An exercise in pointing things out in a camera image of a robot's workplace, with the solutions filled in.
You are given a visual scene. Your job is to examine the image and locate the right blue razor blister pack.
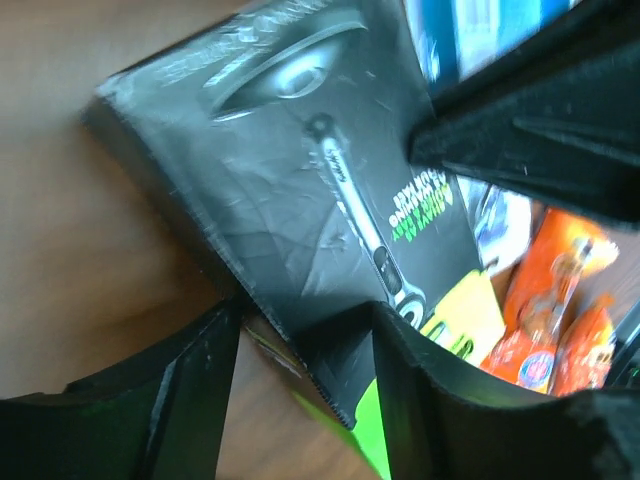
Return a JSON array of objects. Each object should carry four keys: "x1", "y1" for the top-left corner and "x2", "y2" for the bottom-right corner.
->
[{"x1": 459, "y1": 178, "x2": 534, "y2": 277}]

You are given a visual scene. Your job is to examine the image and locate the left blue razor blister pack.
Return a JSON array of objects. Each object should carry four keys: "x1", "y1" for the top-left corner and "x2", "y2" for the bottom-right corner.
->
[{"x1": 404, "y1": 0, "x2": 577, "y2": 97}]

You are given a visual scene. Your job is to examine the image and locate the upper orange razor bag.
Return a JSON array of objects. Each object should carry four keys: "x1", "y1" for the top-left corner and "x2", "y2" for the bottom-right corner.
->
[{"x1": 480, "y1": 208, "x2": 619, "y2": 394}]

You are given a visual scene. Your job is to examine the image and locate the blue razor blister pack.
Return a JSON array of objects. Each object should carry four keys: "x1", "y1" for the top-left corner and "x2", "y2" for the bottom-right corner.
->
[
  {"x1": 404, "y1": 0, "x2": 577, "y2": 97},
  {"x1": 459, "y1": 178, "x2": 534, "y2": 277}
]

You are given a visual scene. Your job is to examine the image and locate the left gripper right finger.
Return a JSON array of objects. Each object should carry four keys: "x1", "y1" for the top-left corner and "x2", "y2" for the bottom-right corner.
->
[{"x1": 371, "y1": 303, "x2": 639, "y2": 479}]

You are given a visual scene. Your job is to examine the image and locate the black green razor box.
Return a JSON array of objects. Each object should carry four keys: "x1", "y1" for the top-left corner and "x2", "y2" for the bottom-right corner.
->
[{"x1": 86, "y1": 1, "x2": 504, "y2": 478}]

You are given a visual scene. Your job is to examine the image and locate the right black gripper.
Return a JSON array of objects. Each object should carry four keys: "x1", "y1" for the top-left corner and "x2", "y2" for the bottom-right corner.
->
[{"x1": 410, "y1": 1, "x2": 639, "y2": 223}]

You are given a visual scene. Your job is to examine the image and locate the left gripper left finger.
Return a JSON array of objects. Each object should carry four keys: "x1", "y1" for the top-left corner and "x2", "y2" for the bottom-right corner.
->
[{"x1": 1, "y1": 301, "x2": 241, "y2": 479}]

